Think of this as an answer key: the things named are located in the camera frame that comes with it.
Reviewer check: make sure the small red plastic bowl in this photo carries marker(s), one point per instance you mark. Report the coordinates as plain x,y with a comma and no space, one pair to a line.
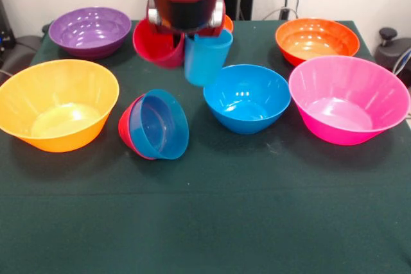
125,129

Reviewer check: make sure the black power adapter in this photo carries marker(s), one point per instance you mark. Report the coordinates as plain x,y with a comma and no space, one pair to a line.
284,13

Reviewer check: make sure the large pink plastic bowl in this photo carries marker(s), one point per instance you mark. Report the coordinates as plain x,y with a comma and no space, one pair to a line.
346,94

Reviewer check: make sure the small translucent blue bowl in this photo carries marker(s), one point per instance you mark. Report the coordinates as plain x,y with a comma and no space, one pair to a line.
167,139

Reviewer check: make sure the blue plastic cup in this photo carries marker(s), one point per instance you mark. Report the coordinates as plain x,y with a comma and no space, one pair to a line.
202,62

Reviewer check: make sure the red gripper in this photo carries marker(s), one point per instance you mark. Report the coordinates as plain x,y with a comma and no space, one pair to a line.
215,28

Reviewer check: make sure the black equipment box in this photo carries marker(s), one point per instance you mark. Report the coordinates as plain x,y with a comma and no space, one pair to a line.
4,36

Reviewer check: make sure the black round equipment with knob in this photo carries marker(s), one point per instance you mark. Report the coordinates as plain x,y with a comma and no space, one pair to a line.
390,52

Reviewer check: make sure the opaque blue plastic bowl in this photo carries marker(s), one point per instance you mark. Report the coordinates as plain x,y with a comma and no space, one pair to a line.
247,94

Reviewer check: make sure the large yellow-orange plastic bowl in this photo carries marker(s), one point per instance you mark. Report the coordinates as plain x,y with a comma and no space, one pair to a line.
57,94

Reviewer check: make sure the orange plastic bowl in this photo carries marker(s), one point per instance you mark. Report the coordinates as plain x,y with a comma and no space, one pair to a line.
228,23
321,39

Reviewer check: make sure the red plastic cup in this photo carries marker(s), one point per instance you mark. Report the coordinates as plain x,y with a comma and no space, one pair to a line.
154,49

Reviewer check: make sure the dark green tablecloth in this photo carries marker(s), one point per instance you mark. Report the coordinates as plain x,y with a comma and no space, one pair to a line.
321,222

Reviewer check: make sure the purple plastic bowl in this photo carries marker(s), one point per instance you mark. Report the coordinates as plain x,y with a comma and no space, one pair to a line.
106,47

